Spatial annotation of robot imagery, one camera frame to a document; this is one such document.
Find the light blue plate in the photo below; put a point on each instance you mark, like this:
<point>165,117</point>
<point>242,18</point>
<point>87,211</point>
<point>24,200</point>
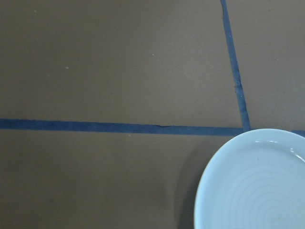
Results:
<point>254,181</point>

